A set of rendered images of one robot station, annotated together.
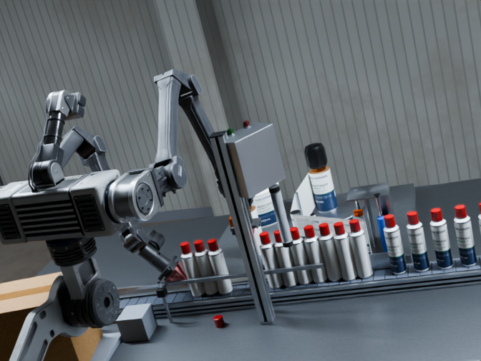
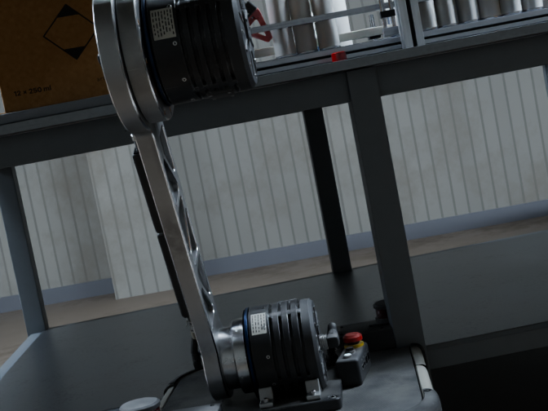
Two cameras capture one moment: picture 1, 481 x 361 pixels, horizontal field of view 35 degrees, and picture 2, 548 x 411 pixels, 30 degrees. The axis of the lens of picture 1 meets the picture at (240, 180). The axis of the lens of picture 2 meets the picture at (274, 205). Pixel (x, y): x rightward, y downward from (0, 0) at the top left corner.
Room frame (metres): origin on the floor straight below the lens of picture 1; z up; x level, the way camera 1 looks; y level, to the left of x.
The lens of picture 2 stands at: (0.19, 1.19, 0.75)
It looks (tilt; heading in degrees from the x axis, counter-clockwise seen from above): 5 degrees down; 340
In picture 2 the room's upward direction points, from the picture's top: 11 degrees counter-clockwise
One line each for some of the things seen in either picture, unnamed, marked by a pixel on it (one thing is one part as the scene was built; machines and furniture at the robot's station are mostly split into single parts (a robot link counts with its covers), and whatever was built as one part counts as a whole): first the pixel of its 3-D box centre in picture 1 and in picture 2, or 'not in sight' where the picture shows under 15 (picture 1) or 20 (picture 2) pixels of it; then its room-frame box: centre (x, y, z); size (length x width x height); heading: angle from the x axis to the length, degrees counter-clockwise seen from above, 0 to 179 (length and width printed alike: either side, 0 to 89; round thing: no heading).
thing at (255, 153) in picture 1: (250, 160); not in sight; (2.29, -0.05, 1.38); 0.17 x 0.10 x 0.19; 127
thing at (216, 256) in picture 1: (219, 266); (322, 6); (2.44, 0.15, 0.98); 0.05 x 0.05 x 0.20
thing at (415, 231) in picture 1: (417, 241); not in sight; (2.23, -0.51, 0.98); 0.05 x 0.05 x 0.20
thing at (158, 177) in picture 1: (149, 184); not in sight; (2.08, 0.26, 1.45); 0.09 x 0.08 x 0.12; 65
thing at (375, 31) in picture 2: (186, 284); (262, 52); (2.53, 0.29, 0.91); 1.07 x 0.01 x 0.02; 72
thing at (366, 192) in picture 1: (367, 191); not in sight; (2.37, -0.41, 1.14); 0.14 x 0.11 x 0.01; 72
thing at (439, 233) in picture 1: (440, 238); not in sight; (2.21, -0.58, 0.98); 0.05 x 0.05 x 0.20
